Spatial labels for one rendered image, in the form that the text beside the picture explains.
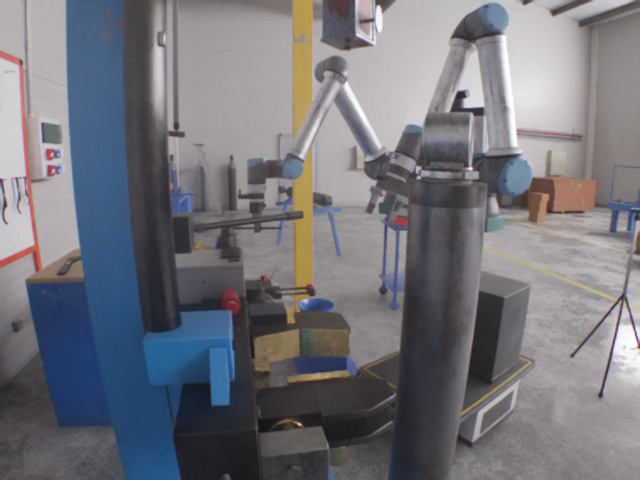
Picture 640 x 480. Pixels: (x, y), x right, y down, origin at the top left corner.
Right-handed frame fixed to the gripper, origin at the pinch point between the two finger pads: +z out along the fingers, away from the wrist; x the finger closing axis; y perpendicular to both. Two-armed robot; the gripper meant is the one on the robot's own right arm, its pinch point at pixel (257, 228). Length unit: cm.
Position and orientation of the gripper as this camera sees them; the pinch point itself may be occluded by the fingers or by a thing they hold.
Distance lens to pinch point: 193.7
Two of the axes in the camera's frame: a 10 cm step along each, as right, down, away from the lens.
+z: 0.0, 9.8, 2.1
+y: 10.0, 0.1, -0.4
